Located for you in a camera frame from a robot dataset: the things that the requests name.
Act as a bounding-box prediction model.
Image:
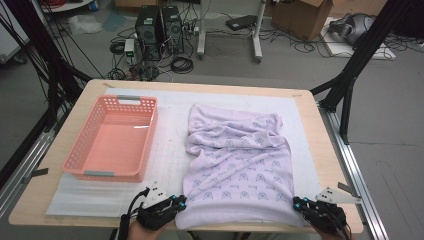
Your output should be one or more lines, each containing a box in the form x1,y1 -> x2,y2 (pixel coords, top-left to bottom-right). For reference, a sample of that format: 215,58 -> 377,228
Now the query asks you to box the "white metal stand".
196,0 -> 268,64

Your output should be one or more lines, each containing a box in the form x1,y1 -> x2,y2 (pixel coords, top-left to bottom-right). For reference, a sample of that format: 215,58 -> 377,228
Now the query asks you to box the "clear plastic bag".
68,13 -> 104,36

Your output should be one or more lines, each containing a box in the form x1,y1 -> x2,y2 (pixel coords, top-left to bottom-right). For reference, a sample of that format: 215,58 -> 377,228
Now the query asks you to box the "coiled black cable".
170,56 -> 195,75

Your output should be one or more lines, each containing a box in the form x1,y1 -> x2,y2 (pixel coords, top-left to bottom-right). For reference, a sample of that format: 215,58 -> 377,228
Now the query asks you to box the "black computer tower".
161,5 -> 185,55
134,4 -> 164,62

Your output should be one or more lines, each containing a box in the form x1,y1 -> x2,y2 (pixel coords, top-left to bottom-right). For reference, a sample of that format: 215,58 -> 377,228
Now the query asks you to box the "black metal frame stand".
309,0 -> 424,146
0,0 -> 94,188

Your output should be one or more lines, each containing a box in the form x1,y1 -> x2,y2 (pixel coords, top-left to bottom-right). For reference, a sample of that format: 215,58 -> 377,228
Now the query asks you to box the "grey metal bracket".
337,181 -> 359,198
22,167 -> 50,184

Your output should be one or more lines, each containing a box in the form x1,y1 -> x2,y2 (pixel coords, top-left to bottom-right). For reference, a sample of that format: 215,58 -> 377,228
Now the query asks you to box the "white board on floor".
320,16 -> 397,61

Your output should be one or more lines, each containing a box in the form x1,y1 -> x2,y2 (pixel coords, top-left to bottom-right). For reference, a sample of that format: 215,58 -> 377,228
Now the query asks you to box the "white cabinet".
0,9 -> 30,64

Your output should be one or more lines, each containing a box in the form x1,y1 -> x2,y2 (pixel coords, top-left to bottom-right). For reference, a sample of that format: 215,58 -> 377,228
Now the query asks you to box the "open cardboard box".
271,0 -> 334,42

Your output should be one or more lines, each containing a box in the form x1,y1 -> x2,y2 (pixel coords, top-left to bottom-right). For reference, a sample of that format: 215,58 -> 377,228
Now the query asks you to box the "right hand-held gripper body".
300,186 -> 363,236

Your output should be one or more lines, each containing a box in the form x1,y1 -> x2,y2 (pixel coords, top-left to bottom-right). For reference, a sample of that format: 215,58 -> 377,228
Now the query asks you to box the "lilac printed towel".
174,103 -> 306,231

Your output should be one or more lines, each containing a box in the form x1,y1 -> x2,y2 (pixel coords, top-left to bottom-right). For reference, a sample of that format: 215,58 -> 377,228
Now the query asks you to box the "small white device green light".
123,38 -> 136,64

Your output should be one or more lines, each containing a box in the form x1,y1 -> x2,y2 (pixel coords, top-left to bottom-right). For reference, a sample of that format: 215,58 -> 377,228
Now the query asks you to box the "aluminium rail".
318,105 -> 390,240
0,128 -> 58,218

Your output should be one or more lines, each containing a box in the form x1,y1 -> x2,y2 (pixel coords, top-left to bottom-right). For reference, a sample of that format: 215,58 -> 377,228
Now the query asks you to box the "person's left hand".
128,219 -> 172,240

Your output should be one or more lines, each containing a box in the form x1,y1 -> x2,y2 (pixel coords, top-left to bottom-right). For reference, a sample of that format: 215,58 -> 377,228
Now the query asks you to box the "grey vacuum cleaner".
328,12 -> 376,46

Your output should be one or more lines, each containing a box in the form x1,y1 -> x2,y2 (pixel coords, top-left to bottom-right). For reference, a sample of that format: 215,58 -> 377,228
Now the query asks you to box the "white round table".
39,0 -> 96,14

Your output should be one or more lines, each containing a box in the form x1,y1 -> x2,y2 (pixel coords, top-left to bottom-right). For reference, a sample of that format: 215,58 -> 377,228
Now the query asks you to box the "pink plastic basket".
61,94 -> 159,183

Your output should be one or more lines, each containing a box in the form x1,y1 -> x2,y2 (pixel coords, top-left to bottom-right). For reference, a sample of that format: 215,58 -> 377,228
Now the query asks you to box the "flat black device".
225,14 -> 258,32

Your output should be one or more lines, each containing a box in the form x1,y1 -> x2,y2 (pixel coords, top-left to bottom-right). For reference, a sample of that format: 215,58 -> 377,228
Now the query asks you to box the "person's right hand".
311,224 -> 353,240

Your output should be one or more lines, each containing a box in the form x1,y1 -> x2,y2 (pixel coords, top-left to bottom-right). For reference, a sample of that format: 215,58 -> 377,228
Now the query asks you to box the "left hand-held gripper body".
135,180 -> 178,232

